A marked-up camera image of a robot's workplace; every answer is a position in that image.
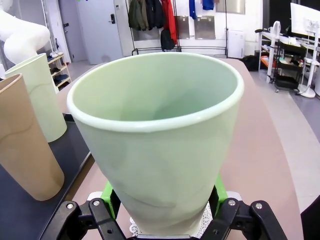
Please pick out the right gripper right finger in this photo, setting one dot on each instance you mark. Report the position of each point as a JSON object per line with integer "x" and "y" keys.
{"x": 232, "y": 215}

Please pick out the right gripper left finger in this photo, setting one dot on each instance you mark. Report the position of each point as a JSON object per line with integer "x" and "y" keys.
{"x": 100, "y": 215}

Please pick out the white lace paper coaster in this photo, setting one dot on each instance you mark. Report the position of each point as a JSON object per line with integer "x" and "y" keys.
{"x": 206, "y": 215}

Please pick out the light green plastic cup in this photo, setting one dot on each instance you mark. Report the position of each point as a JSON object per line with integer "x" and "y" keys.
{"x": 160, "y": 162}
{"x": 42, "y": 95}

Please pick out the brown plastic cup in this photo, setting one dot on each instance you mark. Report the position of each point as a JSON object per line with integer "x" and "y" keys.
{"x": 25, "y": 150}

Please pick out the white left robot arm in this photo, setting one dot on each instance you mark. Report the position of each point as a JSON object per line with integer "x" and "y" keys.
{"x": 22, "y": 37}

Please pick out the black plastic tray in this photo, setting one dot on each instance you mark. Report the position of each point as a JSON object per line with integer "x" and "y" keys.
{"x": 20, "y": 217}

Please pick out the wooden shoe rack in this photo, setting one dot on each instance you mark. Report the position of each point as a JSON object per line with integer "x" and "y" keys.
{"x": 58, "y": 72}

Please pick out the black utility cart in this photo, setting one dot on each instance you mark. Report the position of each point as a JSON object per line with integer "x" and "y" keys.
{"x": 287, "y": 75}

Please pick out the white standing fan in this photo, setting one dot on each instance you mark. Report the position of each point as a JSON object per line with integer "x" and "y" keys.
{"x": 273, "y": 50}

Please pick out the white air purifier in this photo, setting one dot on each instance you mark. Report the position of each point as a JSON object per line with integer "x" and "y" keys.
{"x": 236, "y": 43}

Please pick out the black clothes rack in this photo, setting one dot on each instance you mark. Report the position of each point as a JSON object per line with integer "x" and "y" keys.
{"x": 155, "y": 47}

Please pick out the grey door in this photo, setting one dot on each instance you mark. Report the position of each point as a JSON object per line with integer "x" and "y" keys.
{"x": 100, "y": 32}

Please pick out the black backpack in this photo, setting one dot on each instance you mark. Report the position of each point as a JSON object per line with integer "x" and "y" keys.
{"x": 167, "y": 40}

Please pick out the grey metal plate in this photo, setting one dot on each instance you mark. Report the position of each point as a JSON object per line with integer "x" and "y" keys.
{"x": 205, "y": 27}
{"x": 183, "y": 27}

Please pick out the olive green jacket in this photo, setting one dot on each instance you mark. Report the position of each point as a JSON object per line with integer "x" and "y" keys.
{"x": 137, "y": 15}

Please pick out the red jacket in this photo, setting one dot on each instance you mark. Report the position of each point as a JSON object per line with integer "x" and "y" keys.
{"x": 170, "y": 17}

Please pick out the white computer monitor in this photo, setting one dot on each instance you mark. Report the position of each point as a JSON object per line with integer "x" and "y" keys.
{"x": 303, "y": 18}

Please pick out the blue hanging garment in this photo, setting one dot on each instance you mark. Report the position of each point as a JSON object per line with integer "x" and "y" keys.
{"x": 196, "y": 8}

